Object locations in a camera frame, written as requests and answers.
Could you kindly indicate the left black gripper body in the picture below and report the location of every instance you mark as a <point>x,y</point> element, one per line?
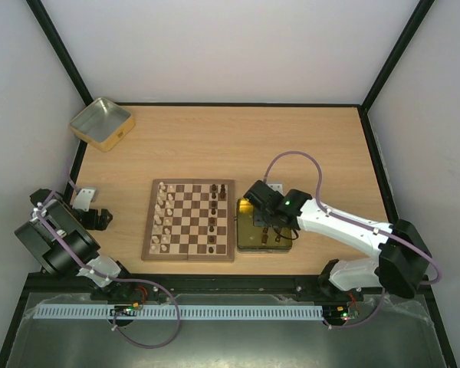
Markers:
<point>92,225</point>

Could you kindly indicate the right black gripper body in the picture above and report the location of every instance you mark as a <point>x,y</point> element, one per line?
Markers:
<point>268,220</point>

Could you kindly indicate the gold tin lid tray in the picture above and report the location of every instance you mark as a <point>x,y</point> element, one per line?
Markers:
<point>253,235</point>

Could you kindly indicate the wooden chess board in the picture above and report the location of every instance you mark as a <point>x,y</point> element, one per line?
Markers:
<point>190,220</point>

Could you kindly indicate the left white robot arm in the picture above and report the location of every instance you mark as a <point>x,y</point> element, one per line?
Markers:
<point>57,236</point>

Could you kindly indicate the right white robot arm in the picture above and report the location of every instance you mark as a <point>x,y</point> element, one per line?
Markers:
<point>396,257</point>

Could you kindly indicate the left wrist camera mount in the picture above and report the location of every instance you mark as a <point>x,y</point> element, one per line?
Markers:
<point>84,198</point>

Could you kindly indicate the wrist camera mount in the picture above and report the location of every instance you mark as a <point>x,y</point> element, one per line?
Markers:
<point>277,187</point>
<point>84,198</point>

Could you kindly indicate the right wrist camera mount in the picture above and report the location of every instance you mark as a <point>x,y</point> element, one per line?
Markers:
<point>277,187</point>

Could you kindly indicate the black metal frame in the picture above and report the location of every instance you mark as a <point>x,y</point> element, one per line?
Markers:
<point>415,20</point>

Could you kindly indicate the grey slotted cable duct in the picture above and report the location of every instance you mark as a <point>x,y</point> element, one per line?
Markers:
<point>184,312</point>

